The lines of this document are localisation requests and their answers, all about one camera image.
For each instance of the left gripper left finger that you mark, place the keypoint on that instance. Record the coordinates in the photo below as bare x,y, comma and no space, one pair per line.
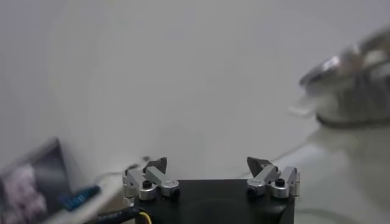
152,179

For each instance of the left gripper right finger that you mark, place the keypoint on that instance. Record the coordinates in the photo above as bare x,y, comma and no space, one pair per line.
268,178

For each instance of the stainless steel steamer basket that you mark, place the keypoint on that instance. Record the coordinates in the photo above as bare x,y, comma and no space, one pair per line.
359,85

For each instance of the white side table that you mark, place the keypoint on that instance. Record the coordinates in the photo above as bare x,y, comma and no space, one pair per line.
106,194

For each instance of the blue computer mouse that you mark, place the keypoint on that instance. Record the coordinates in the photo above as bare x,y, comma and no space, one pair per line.
79,199

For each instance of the white electric cooker base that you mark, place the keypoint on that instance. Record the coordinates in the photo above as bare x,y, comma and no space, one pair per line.
350,146

